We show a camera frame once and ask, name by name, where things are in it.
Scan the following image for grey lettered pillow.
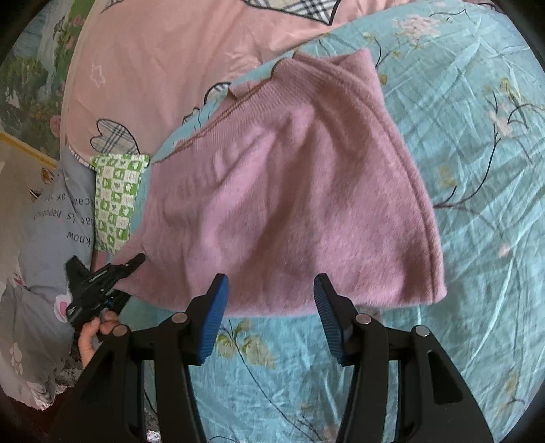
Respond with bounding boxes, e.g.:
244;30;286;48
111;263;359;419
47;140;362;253
1;148;95;410

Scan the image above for pink heart-print quilt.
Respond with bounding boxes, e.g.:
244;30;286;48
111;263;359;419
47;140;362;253
59;0;410;172

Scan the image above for pink knit sweater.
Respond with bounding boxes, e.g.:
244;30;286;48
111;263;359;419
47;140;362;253
90;47;448;319

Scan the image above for teal floral bed sheet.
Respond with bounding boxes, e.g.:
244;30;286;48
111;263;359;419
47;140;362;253
118;1;544;442

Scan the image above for green checkered small pillow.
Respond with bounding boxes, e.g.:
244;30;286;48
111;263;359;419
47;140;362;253
91;154;150;254

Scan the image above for gold framed floral picture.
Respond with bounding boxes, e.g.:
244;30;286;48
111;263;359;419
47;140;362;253
1;0;94;160

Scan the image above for person's left hand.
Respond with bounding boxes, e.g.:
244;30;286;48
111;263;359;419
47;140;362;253
78;311;119;368

